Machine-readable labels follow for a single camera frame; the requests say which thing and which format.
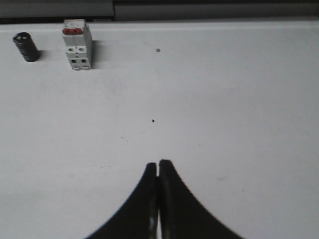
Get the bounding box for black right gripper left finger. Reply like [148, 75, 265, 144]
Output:
[87, 163, 158, 239]

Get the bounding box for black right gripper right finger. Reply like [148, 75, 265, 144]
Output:
[159, 159, 241, 239]

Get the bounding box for black cylindrical capacitor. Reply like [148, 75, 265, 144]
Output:
[12, 32, 40, 62]

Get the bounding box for grey stone counter ledge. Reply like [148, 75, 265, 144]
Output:
[0, 0, 319, 24]

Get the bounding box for white circuit breaker red switch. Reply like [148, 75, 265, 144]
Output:
[62, 19, 93, 70]

